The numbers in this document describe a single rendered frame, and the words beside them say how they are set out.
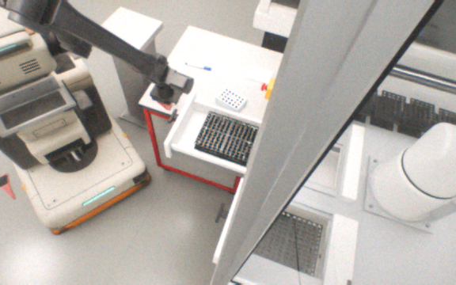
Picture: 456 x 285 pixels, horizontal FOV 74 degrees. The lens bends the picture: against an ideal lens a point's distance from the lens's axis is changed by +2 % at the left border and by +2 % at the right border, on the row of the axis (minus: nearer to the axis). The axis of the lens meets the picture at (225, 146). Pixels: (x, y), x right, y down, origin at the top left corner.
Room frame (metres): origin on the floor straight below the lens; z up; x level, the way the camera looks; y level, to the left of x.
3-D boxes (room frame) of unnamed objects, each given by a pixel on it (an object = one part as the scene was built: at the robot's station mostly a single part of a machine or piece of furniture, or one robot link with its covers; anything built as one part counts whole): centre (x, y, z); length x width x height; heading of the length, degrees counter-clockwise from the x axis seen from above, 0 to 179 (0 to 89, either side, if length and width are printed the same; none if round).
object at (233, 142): (0.67, 0.00, 0.87); 0.22 x 0.18 x 0.06; 79
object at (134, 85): (1.36, 0.64, 0.38); 0.30 x 0.30 x 0.76; 75
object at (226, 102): (0.95, 0.01, 0.78); 0.12 x 0.08 x 0.04; 63
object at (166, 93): (0.68, 0.24, 1.11); 0.10 x 0.07 x 0.07; 79
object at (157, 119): (1.10, 0.09, 0.38); 0.62 x 0.58 x 0.76; 169
